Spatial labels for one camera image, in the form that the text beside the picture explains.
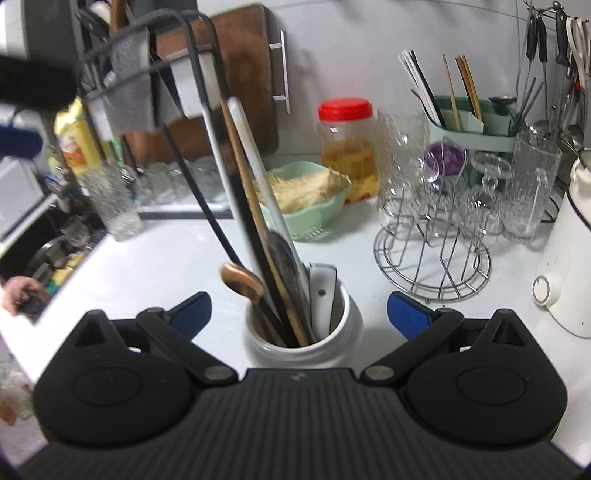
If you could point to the tall textured drinking glass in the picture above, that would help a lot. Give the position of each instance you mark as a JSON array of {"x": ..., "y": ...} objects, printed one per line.
[
  {"x": 113, "y": 203},
  {"x": 397, "y": 129}
]

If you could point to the green utensil caddy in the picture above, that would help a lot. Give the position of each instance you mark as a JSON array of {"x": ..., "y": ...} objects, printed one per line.
[{"x": 494, "y": 138}]

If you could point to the green plastic basket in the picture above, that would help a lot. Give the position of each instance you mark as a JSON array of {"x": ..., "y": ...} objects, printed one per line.
[{"x": 314, "y": 221}]

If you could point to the assorted chopsticks bunch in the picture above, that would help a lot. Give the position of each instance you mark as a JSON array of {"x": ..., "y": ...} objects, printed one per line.
[{"x": 421, "y": 87}]

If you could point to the wooden chopstick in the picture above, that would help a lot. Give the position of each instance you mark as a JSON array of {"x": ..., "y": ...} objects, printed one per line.
[{"x": 246, "y": 171}]

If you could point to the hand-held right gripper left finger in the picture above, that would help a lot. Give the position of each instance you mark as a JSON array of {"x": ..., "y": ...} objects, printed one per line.
[{"x": 191, "y": 314}]

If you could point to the purple-lidded glass jar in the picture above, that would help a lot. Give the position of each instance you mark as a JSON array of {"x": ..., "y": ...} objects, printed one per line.
[{"x": 441, "y": 159}]

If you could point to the dark metal chopsticks pair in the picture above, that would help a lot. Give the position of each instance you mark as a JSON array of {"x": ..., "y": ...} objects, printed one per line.
[{"x": 528, "y": 104}]

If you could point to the red-lidded plastic jar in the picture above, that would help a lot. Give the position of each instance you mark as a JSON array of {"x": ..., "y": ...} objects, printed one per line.
[{"x": 346, "y": 138}]

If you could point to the gray cloth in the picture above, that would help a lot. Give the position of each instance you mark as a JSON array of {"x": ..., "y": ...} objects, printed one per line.
[{"x": 131, "y": 92}]

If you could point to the enoki mushroom bundle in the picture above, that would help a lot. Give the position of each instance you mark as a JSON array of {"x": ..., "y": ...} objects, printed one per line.
[{"x": 309, "y": 189}]

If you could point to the embossed metal spoon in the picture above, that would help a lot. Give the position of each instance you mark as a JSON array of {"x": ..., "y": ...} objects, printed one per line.
[{"x": 288, "y": 267}]

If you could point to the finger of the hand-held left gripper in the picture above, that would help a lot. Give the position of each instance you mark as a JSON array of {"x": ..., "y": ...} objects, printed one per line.
[
  {"x": 18, "y": 141},
  {"x": 37, "y": 83}
]

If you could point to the textured glass mug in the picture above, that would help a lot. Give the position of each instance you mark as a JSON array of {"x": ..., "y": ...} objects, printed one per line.
[{"x": 531, "y": 184}]

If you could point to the white ceramic jar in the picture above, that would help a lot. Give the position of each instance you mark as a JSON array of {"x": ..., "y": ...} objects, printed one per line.
[{"x": 341, "y": 341}]

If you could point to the black metal dish rack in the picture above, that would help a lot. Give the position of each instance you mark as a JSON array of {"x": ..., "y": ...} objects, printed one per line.
[{"x": 184, "y": 213}]

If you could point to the person's left hand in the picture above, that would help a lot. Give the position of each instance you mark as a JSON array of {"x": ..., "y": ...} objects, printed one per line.
[{"x": 18, "y": 288}]

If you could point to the metal spoons cluster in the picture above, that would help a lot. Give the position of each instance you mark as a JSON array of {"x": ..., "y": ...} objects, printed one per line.
[{"x": 575, "y": 134}]

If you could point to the white electric kettle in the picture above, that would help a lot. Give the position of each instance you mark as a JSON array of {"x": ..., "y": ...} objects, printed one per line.
[{"x": 572, "y": 258}]

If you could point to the wooden cutting board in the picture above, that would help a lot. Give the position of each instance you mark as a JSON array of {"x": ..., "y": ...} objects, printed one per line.
[{"x": 249, "y": 69}]

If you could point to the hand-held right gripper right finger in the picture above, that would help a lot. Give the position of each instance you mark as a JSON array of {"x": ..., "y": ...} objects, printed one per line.
[{"x": 408, "y": 316}]

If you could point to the inverted small drinking glass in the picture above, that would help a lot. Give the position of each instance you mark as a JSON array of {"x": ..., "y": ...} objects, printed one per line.
[
  {"x": 180, "y": 181},
  {"x": 203, "y": 177},
  {"x": 152, "y": 184}
]

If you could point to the inverted glass goblet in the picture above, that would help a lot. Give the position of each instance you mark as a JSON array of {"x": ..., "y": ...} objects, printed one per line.
[
  {"x": 491, "y": 166},
  {"x": 401, "y": 194}
]

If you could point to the yellow plastic bottle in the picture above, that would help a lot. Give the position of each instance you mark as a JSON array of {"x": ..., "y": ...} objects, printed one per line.
[{"x": 76, "y": 138}]

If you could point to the brown wooden spoon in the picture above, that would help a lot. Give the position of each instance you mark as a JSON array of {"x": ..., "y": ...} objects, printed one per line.
[{"x": 240, "y": 279}]

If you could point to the white drying tray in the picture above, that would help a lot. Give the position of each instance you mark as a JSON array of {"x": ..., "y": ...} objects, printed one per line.
[{"x": 184, "y": 206}]

